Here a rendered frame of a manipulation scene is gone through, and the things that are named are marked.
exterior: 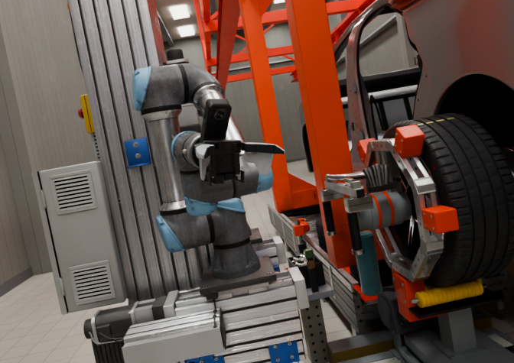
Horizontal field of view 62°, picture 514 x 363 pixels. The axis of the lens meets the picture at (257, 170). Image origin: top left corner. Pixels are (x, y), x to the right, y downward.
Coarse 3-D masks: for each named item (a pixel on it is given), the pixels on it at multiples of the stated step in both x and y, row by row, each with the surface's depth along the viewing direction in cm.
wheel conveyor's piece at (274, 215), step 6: (270, 210) 541; (270, 216) 554; (276, 216) 487; (288, 216) 511; (294, 216) 503; (300, 216) 496; (306, 216) 488; (312, 216) 481; (318, 216) 474; (276, 222) 503; (276, 228) 510; (282, 240) 492
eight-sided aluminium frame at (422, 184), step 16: (368, 144) 178; (384, 144) 163; (368, 160) 183; (400, 160) 151; (416, 160) 149; (416, 176) 145; (368, 192) 192; (416, 192) 142; (432, 192) 142; (416, 208) 145; (384, 240) 186; (432, 240) 144; (384, 256) 185; (400, 256) 180; (416, 256) 152; (432, 256) 149; (400, 272) 170; (416, 272) 155
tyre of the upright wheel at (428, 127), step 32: (448, 128) 151; (480, 128) 150; (448, 160) 142; (480, 160) 142; (448, 192) 139; (480, 192) 139; (512, 192) 139; (480, 224) 139; (512, 224) 140; (448, 256) 146; (480, 256) 144; (512, 256) 147
